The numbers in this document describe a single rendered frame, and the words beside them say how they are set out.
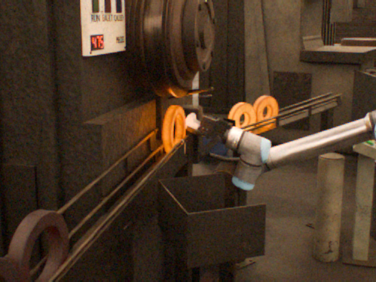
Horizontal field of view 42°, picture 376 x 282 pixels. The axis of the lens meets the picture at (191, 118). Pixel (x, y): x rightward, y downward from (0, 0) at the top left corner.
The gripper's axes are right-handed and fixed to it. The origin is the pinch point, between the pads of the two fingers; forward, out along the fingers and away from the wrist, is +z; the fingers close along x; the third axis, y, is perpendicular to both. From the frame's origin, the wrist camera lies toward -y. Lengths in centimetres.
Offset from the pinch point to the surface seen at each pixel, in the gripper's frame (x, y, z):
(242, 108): -33.0, 6.8, -18.1
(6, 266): 116, -1, -3
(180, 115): 9.0, 5.6, -1.2
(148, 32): 35, 35, 11
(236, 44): -400, -7, 52
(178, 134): 7.1, -2.2, -2.4
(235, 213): 75, 7, -36
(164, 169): 35.8, -5.7, -7.6
